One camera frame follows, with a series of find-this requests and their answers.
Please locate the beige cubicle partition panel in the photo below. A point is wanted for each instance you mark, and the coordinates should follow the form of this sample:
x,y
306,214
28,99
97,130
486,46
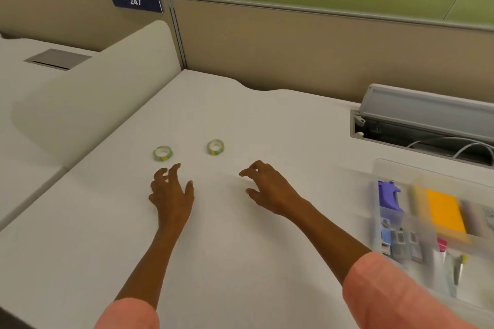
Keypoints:
x,y
308,47
69,20

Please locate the bundle of pens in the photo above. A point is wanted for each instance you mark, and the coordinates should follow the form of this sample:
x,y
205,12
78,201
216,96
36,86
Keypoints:
x,y
455,273

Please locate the person's left middle finger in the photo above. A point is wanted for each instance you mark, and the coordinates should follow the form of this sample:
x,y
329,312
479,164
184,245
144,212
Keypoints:
x,y
164,175

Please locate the person's left hand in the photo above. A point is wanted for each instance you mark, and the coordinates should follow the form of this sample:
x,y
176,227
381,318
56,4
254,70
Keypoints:
x,y
171,197

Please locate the person's right thumb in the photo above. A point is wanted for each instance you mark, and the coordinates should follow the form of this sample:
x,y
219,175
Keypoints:
x,y
253,194

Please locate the purple stapler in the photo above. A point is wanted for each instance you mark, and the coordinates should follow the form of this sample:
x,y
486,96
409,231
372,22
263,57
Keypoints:
x,y
389,195

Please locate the person's left forearm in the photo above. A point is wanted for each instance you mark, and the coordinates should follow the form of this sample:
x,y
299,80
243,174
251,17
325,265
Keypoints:
x,y
150,267

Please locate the person's right forearm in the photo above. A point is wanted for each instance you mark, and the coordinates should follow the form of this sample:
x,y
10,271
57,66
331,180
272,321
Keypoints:
x,y
366,274

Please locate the person's left thumb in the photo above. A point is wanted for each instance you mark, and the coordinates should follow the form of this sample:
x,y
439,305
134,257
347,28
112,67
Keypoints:
x,y
189,190

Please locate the green patterned tape roll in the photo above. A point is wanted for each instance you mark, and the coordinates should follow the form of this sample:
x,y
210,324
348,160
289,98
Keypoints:
x,y
162,153
215,148

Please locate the group of small binder clips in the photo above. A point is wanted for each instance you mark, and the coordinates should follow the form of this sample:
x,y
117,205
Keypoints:
x,y
399,242

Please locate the person's right hand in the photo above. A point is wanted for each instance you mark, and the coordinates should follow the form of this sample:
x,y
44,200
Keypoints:
x,y
276,190

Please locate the blue number sign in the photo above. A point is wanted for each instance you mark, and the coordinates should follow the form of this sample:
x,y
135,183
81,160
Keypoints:
x,y
135,1

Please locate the clear plastic organizer box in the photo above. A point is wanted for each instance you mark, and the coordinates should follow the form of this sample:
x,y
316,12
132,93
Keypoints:
x,y
420,259

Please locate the yellow sticky note pad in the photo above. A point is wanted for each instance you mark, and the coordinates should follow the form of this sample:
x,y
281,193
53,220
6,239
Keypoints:
x,y
444,211

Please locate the grey partition post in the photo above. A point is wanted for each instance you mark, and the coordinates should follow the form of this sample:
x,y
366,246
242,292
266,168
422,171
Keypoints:
x,y
176,32

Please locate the white desk divider panel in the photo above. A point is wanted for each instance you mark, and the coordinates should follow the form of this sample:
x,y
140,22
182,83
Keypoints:
x,y
100,97

